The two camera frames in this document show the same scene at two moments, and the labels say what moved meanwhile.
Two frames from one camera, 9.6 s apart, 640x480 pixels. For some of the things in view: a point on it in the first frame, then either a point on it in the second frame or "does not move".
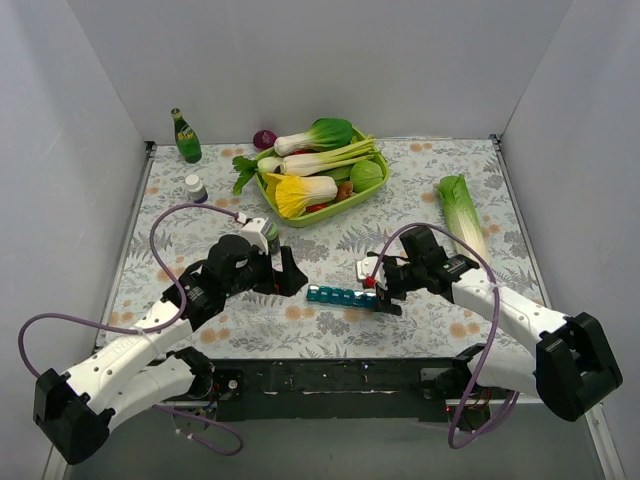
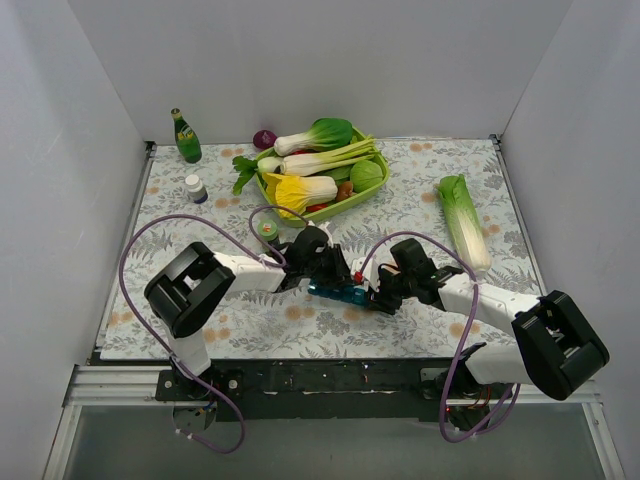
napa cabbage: x=462 y=213 does not move
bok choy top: x=325 y=134 does not move
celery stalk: x=302 y=164 does not move
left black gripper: x=276 y=272 -> x=338 y=267
